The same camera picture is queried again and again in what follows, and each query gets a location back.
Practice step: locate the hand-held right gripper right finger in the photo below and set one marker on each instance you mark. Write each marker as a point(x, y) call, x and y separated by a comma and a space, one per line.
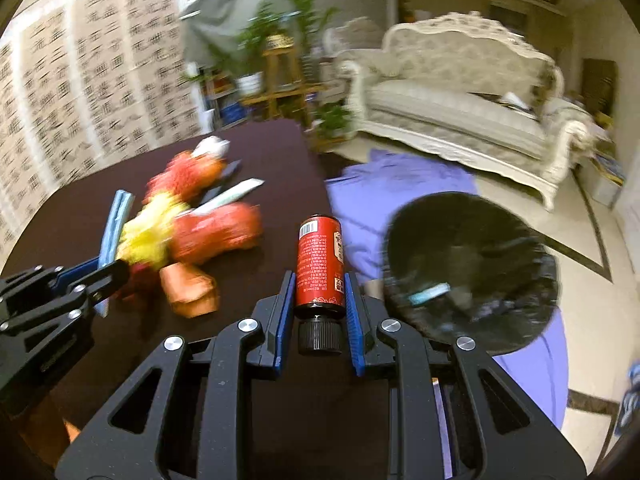
point(353, 332)

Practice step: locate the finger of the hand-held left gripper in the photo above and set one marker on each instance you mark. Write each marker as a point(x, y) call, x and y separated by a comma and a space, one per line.
point(116, 225)
point(50, 340)

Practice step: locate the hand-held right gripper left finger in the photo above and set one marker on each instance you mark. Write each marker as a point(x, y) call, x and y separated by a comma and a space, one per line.
point(281, 325)

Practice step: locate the yellow snack wrapper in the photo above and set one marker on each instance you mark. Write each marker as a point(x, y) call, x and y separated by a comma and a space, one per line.
point(150, 232)

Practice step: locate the red bottle with black cap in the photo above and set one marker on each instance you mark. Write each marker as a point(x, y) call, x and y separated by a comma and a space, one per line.
point(319, 270)

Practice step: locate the red orange snack packet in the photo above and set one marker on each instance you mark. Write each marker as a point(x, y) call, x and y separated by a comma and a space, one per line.
point(185, 175)

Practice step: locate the orange wrapper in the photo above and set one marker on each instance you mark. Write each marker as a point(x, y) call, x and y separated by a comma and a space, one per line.
point(192, 290)

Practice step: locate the white paper ball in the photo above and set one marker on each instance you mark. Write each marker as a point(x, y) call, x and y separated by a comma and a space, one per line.
point(211, 146)

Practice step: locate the white teal tube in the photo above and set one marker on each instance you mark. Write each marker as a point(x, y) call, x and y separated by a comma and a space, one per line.
point(235, 191)

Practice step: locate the white teal wrapper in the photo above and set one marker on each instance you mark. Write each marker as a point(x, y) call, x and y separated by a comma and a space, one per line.
point(429, 294)

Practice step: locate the purple cloth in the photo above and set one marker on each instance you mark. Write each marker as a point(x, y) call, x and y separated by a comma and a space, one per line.
point(380, 195)

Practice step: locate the blue plastic crate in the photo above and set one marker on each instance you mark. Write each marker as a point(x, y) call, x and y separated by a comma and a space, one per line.
point(232, 114)

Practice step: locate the metal shelf rack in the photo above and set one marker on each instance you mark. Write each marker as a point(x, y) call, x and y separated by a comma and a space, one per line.
point(212, 95)

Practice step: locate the plant in white pot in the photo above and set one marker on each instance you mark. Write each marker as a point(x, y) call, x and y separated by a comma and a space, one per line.
point(249, 82)

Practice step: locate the small leafy floor plant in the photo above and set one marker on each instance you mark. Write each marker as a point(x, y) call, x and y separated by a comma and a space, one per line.
point(332, 120)

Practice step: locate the wooden plant stand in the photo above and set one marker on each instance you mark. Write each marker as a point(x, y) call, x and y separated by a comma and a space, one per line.
point(282, 85)

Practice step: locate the ornate cream sofa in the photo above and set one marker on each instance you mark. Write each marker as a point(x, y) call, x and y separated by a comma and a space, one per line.
point(450, 105)

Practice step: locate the grey hanging cloth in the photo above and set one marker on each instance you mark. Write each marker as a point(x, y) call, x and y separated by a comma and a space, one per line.
point(230, 0)

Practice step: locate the plant in patterned pot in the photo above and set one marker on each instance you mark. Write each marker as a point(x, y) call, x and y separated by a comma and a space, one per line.
point(305, 20)

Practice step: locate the magazine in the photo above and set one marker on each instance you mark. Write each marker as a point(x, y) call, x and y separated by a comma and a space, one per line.
point(517, 102)

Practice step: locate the ornate cream armchair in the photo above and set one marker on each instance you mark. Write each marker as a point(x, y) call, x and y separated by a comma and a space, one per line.
point(352, 35)

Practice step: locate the dark wooden door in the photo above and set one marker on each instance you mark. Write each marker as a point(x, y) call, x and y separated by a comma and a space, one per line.
point(599, 87)

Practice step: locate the calligraphy wall hanging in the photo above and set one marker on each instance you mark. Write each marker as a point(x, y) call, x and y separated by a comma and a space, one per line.
point(90, 85)

